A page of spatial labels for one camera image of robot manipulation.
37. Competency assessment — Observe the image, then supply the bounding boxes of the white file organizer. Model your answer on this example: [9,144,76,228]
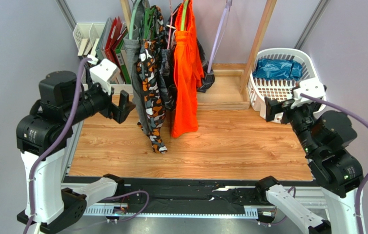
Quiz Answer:
[73,23,133,95]

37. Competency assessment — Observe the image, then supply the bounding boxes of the purple hanger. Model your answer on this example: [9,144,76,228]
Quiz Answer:
[207,0,233,73]

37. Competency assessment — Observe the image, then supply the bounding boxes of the white laundry basket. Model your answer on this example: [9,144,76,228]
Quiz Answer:
[247,48,317,118]

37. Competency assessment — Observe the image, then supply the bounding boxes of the green folder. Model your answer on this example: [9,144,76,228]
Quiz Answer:
[114,30,131,84]

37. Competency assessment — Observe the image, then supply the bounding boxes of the dark green hanger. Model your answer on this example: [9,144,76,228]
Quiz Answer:
[143,6,155,40]

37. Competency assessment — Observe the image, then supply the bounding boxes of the pale green hanger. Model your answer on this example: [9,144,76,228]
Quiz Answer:
[128,0,141,40]

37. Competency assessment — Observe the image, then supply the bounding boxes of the blue patterned garment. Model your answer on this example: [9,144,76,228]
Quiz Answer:
[252,58,303,81]

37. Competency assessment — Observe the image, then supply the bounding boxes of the red folder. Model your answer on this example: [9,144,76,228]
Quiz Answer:
[104,17,123,65]

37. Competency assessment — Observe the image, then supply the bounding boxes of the blue book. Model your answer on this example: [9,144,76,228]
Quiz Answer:
[89,38,100,57]

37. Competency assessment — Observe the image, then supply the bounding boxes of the orange camouflage shorts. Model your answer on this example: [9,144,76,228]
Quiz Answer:
[137,5,167,154]

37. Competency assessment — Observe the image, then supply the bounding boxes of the lime green hanger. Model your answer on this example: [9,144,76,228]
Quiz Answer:
[180,0,189,31]

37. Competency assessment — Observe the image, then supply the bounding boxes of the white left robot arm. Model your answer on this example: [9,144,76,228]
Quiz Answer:
[16,68,134,234]

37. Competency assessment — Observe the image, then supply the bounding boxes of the dark leaf-pattern shorts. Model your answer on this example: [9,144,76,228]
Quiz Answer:
[157,3,215,111]

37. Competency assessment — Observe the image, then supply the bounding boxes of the dark navy book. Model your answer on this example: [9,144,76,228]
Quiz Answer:
[77,38,89,59]

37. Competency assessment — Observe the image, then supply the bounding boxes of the pink hanger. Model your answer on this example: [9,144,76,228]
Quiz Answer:
[167,0,174,49]

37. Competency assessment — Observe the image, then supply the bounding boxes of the grey-green folder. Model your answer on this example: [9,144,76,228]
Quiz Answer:
[95,17,113,60]

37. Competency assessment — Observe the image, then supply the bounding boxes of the grey shorts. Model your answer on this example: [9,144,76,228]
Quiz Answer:
[124,39,149,136]

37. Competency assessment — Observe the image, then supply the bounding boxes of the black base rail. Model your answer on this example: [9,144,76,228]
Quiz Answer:
[63,176,321,215]

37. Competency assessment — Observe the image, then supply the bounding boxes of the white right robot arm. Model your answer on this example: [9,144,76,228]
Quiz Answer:
[255,98,366,234]

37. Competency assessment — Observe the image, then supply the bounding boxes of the wooden clothes rack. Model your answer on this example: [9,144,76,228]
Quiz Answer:
[120,0,278,111]

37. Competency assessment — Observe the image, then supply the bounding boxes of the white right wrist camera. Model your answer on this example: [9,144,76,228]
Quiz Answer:
[291,78,326,109]

